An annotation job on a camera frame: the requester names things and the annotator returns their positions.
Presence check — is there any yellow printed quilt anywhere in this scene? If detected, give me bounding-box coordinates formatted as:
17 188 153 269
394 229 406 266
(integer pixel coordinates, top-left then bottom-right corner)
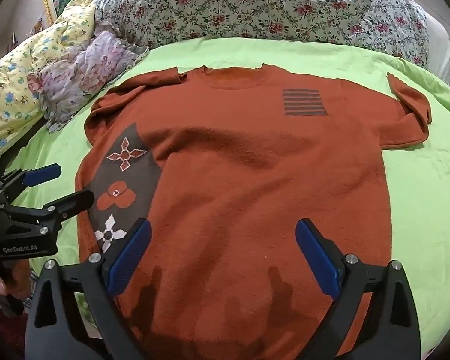
0 0 109 158

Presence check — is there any person's left hand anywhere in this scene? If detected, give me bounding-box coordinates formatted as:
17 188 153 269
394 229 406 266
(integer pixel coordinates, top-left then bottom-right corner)
0 259 32 301

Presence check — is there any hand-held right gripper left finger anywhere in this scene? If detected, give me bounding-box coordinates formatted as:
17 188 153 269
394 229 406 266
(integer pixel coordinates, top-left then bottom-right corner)
24 218 152 360

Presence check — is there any white red-flowered quilt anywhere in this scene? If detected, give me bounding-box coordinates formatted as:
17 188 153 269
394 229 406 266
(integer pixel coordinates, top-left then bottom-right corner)
94 0 432 66

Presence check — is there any purple floral cloth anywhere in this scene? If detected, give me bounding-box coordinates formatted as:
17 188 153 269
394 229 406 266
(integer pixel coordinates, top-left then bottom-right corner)
28 30 151 134

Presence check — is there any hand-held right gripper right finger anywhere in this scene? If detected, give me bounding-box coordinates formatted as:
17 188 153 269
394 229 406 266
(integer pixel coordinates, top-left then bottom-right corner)
295 218 422 360

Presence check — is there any orange knit sweater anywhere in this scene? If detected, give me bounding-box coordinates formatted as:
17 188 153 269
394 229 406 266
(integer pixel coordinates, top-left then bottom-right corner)
75 64 434 360

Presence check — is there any dark red knit cloth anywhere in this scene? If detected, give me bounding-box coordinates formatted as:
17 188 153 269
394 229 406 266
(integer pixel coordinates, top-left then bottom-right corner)
0 305 28 360

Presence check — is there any plaid cloth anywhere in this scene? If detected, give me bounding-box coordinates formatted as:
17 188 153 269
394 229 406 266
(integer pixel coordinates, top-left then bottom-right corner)
0 268 41 310

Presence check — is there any light green bed sheet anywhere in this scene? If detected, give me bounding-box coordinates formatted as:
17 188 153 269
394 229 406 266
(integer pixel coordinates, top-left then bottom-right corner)
4 35 450 360

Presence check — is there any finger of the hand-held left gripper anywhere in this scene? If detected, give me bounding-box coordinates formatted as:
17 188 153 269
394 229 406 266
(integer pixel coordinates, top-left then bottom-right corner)
0 163 62 196
0 190 95 235

